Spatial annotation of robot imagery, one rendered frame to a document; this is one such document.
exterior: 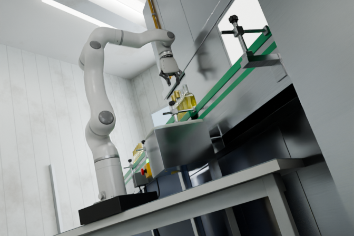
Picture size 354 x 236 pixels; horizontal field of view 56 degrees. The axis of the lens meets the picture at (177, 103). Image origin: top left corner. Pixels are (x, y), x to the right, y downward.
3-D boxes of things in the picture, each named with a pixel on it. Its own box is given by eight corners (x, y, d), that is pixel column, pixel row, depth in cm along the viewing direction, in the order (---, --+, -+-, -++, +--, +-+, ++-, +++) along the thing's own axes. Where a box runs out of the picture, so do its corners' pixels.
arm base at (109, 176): (111, 198, 137) (104, 155, 143) (84, 209, 147) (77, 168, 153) (144, 194, 152) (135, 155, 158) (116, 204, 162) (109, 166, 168)
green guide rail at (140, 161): (180, 127, 157) (176, 111, 160) (178, 127, 157) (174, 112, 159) (120, 192, 308) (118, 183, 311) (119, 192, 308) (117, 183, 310)
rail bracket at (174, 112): (200, 121, 157) (193, 97, 161) (167, 127, 150) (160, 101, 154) (197, 124, 159) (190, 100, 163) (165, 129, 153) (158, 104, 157)
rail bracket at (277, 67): (292, 74, 97) (265, 11, 105) (243, 79, 91) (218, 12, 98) (282, 81, 101) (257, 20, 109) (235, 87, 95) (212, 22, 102)
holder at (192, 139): (228, 155, 133) (216, 119, 138) (164, 168, 122) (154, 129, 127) (211, 165, 148) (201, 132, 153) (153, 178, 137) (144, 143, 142)
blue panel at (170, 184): (226, 186, 158) (215, 150, 164) (193, 194, 151) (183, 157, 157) (148, 219, 295) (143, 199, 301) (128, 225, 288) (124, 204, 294)
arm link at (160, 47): (175, 49, 196) (168, 58, 203) (169, 30, 200) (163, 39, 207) (162, 49, 191) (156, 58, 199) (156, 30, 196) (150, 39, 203)
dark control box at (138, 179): (149, 183, 207) (146, 170, 210) (137, 186, 204) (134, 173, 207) (146, 186, 214) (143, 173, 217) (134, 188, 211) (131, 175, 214)
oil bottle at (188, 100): (205, 128, 169) (193, 90, 176) (195, 130, 167) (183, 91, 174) (200, 131, 174) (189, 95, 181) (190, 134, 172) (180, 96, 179)
